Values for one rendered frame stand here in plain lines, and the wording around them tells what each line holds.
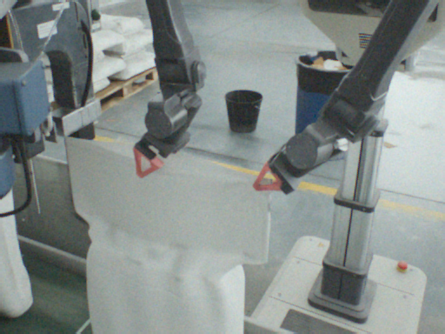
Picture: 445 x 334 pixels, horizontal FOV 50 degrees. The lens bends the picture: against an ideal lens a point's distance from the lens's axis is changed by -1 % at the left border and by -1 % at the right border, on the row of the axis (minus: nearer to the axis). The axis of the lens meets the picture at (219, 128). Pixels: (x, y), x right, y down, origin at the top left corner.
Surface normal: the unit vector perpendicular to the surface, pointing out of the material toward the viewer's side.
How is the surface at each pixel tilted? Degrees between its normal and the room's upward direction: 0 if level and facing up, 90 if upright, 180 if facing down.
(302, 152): 78
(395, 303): 0
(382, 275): 0
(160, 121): 90
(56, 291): 0
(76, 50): 90
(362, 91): 99
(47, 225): 90
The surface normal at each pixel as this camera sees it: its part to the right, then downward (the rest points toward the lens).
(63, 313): 0.00, -0.91
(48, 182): -0.42, 0.37
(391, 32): -0.73, 0.41
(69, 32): 0.90, 0.18
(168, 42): -0.39, 0.55
